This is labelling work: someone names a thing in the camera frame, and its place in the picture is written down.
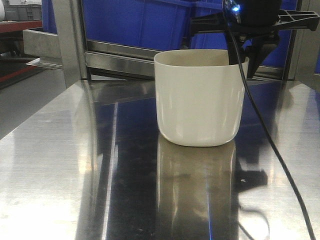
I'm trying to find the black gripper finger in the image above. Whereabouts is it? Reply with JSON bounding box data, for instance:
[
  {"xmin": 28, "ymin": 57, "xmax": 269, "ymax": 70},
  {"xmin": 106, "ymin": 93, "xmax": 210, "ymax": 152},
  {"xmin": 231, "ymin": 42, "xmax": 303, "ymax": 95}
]
[
  {"xmin": 246, "ymin": 42, "xmax": 278, "ymax": 78},
  {"xmin": 224, "ymin": 31, "xmax": 244, "ymax": 65}
]

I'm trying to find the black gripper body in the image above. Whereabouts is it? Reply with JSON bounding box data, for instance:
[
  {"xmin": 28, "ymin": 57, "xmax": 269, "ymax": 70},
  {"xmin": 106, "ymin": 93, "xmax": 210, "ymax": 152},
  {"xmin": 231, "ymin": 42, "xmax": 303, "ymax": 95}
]
[{"xmin": 190, "ymin": 0, "xmax": 320, "ymax": 49}]

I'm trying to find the white plastic bin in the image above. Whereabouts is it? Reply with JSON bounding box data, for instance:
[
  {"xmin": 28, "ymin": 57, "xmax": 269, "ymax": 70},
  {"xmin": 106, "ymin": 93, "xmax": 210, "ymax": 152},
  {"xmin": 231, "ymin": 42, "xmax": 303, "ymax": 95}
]
[{"xmin": 154, "ymin": 49, "xmax": 249, "ymax": 147}]

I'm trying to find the blue crate right upper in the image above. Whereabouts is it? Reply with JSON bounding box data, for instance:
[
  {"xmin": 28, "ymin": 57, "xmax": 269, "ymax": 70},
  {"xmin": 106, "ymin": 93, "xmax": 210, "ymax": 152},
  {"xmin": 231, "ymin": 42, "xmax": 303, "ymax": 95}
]
[{"xmin": 82, "ymin": 0, "xmax": 295, "ymax": 67}]

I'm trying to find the blue crate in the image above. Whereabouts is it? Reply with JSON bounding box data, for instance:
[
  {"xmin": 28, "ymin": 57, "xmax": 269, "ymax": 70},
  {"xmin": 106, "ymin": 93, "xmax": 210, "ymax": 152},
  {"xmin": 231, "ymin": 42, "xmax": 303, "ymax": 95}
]
[
  {"xmin": 82, "ymin": 0, "xmax": 295, "ymax": 67},
  {"xmin": 41, "ymin": 0, "xmax": 57, "ymax": 34}
]

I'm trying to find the blue crate left upper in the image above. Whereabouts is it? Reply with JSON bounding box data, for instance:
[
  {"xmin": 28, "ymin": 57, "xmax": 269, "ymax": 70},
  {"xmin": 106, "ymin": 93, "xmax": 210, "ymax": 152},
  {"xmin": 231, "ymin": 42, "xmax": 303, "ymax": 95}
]
[{"xmin": 41, "ymin": 0, "xmax": 57, "ymax": 34}]

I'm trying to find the black cable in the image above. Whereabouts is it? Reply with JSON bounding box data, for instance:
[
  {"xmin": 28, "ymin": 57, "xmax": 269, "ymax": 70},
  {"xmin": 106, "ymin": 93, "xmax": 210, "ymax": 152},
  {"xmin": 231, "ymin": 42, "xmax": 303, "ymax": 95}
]
[{"xmin": 223, "ymin": 0, "xmax": 316, "ymax": 240}]

